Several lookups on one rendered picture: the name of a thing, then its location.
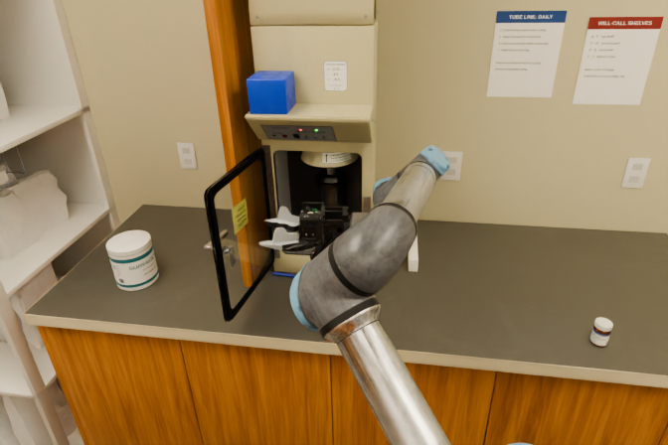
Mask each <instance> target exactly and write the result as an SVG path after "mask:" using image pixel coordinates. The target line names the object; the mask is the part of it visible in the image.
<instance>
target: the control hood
mask: <svg viewBox="0 0 668 445"><path fill-rule="evenodd" d="M245 119H246V120H247V122H248V124H249V125H250V127H251V129H252V130H253V132H254V133H255V135H256V136H257V138H258V139H262V140H289V139H268V138H267V136H266V134H265V133H264V131H263V129H262V128H261V125H293V126H330V127H333V130H334V134H335V137H336V141H325V142H356V143H371V142H373V106H372V105H356V104H306V103H296V104H295V105H294V106H293V107H292V109H291V110H290V111H289V112H288V114H250V112H248V113H247V114H246V115H245Z"/></svg>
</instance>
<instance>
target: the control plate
mask: <svg viewBox="0 0 668 445"><path fill-rule="evenodd" d="M261 128H262V129H263V131H264V133H265V134H266V136H267V138H268V139H289V140H321V141H336V137H335V134H334V130H333V127H330V126H293V125H261ZM299 129H302V131H300V130H299ZM315 129H318V131H315ZM273 134H274V135H276V136H272V135H273ZM283 134H285V135H287V137H286V138H284V137H282V135H283ZM293 134H298V135H299V137H300V138H294V136H293ZM305 135H307V136H308V137H307V138H305ZM314 135H315V136H317V137H316V138H314ZM322 136H325V138H323V137H322Z"/></svg>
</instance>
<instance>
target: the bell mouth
mask: <svg viewBox="0 0 668 445"><path fill-rule="evenodd" d="M358 156H359V155H358V153H343V152H314V151H303V152H302V154H301V160H302V161H303V162H304V163H306V164H308V165H311V166H315V167H321V168H334V167H341V166H346V165H349V164H351V163H353V162H355V161H356V160H357V159H358Z"/></svg>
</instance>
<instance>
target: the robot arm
mask: <svg viewBox="0 0 668 445"><path fill-rule="evenodd" d="M449 168H450V163H449V160H448V159H447V157H446V156H445V154H444V153H443V152H442V151H441V150H440V149H438V148H437V147H435V146H432V145H430V146H427V147H426V148H425V149H423V150H422V151H420V152H419V154H418V155H417V156H416V157H414V158H413V159H412V160H411V161H410V162H409V163H408V164H407V165H406V166H405V167H404V168H403V169H402V170H401V171H400V172H398V173H397V174H396V175H395V176H394V177H393V178H385V179H381V180H379V181H378V182H377V183H376V184H375V186H374V190H373V203H374V207H373V208H372V209H371V210H370V211H369V212H368V213H352V214H348V212H349V207H324V203H302V211H300V215H299V217H298V216H294V215H292V214H291V213H290V211H289V210H288V208H287V207H280V208H279V211H278V215H277V219H270V220H265V221H264V222H265V223H266V224H268V225H269V226H271V227H277V229H276V230H275V231H274V234H273V238H272V240H266V241H260V242H259V245H261V246H265V247H269V248H273V249H279V250H283V251H302V250H306V249H309V248H313V247H315V248H314V249H313V250H312V251H311V253H310V261H309V262H307V263H306V264H305V265H304V266H303V267H302V269H301V270H300V271H299V272H298V273H297V274H296V276H295V277H294V278H293V280H292V283H291V287H290V303H291V307H292V309H293V312H294V314H295V316H296V317H297V319H298V320H299V321H300V323H301V324H302V325H307V328H308V329H309V330H312V331H315V332H320V333H321V335H322V337H323V339H324V340H326V341H329V342H332V343H335V344H336V345H337V346H338V348H339V350H340V352H341V354H342V356H343V358H344V359H345V361H346V363H347V365H348V367H349V369H350V371H351V372H352V374H353V376H354V378H355V380H356V382H357V383H358V385H359V386H360V388H361V390H362V392H363V394H364V396H365V398H366V399H367V401H368V403H369V405H370V407H371V409H372V411H373V412H374V414H375V416H376V418H377V420H378V422H379V424H380V426H381V427H382V429H383V431H384V433H385V435H386V437H387V439H388V440H389V442H390V444H391V445H451V443H450V442H449V440H448V438H447V436H446V435H445V433H444V431H443V430H442V428H441V426H440V424H439V423H438V421H437V419H436V417H435V416H434V414H433V412H432V411H431V409H430V407H429V405H428V404H427V402H426V400H425V399H424V397H423V395H422V393H421V392H420V390H419V388H418V386H417V384H416V382H415V381H414V379H413V377H412V376H411V374H410V372H409V370H408V369H407V367H406V365H405V363H404V362H403V360H402V358H401V357H400V355H399V353H398V351H397V350H396V348H395V346H394V345H393V343H392V341H391V339H390V338H389V336H388V334H387V333H386V331H385V329H384V327H383V326H382V324H381V322H380V320H379V313H380V309H381V305H380V303H379V302H378V300H377V298H376V297H375V295H374V294H376V293H377V292H378V291H380V290H381V289H382V288H383V287H385V286H386V285H387V284H388V283H389V282H390V280H391V279H392V278H393V277H394V275H395V274H396V273H397V271H398V270H399V268H400V267H401V265H402V263H403V262H404V260H405V258H406V256H407V255H408V253H409V251H410V249H411V247H412V245H413V243H414V241H415V239H416V236H417V233H418V225H417V221H418V218H419V216H420V214H421V211H422V209H423V207H424V205H425V203H426V201H427V199H428V197H429V195H430V193H431V191H432V189H433V187H434V185H435V182H436V181H437V180H438V179H439V178H440V177H441V176H443V175H444V173H446V172H447V171H448V170H449ZM307 204H314V205H318V209H310V207H307ZM285 228H287V229H289V230H290V231H297V230H299V232H300V236H299V234H298V233H297V232H287V231H286V230H285Z"/></svg>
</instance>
